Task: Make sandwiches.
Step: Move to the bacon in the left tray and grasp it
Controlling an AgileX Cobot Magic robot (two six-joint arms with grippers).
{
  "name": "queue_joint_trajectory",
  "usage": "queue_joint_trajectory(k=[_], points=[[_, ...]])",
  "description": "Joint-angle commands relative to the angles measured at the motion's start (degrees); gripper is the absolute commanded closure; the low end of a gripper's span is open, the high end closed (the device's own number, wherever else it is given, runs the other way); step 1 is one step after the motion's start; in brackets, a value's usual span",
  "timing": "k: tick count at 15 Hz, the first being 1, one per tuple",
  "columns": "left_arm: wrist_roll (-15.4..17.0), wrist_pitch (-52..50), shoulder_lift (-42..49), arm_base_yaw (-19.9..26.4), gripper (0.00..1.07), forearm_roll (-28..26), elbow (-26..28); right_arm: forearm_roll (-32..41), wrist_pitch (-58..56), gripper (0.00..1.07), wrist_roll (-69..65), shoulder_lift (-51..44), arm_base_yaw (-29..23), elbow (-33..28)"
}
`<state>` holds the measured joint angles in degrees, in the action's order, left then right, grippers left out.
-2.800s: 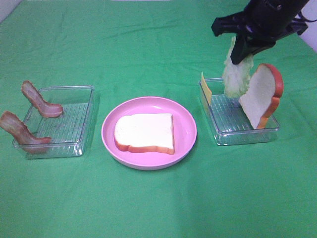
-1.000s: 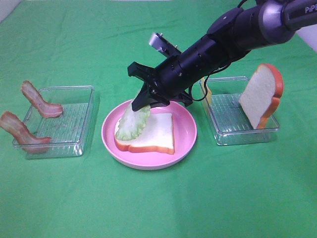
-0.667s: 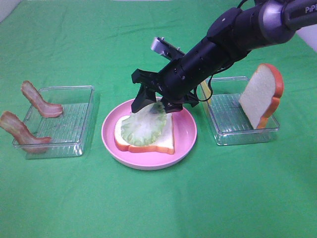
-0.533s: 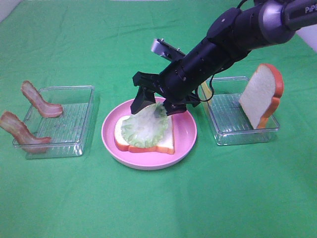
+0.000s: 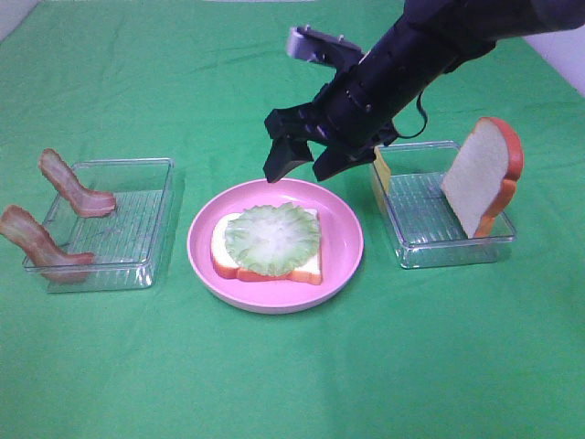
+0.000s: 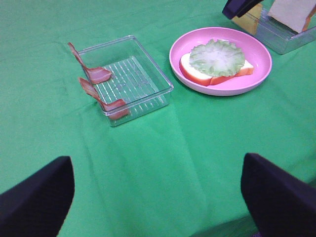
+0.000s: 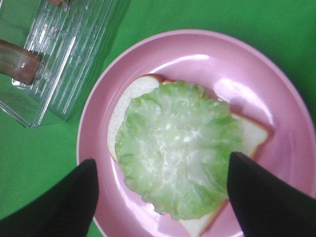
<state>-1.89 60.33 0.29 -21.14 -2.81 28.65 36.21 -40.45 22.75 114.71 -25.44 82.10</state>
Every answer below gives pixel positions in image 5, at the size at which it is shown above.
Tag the yellow toy cheese slice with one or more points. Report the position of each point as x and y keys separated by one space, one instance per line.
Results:
x=381 y=176

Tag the pink round plate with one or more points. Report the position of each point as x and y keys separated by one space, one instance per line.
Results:
x=342 y=246

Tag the toy bread slice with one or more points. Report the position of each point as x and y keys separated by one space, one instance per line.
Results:
x=483 y=176
x=225 y=267

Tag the right clear plastic tray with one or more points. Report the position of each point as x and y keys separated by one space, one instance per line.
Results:
x=423 y=230

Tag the toy bacon strip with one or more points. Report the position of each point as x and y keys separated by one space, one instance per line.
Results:
x=20 y=227
x=85 y=202

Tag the clear plastic tray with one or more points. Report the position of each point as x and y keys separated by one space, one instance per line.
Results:
x=423 y=230
x=128 y=243

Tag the left clear plastic tray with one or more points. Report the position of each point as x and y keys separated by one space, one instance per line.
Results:
x=128 y=243

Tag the green toy lettuce leaf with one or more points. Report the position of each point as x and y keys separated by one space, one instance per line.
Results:
x=273 y=240

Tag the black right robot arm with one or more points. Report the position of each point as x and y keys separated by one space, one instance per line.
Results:
x=436 y=37

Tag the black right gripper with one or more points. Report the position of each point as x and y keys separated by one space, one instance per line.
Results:
x=348 y=116

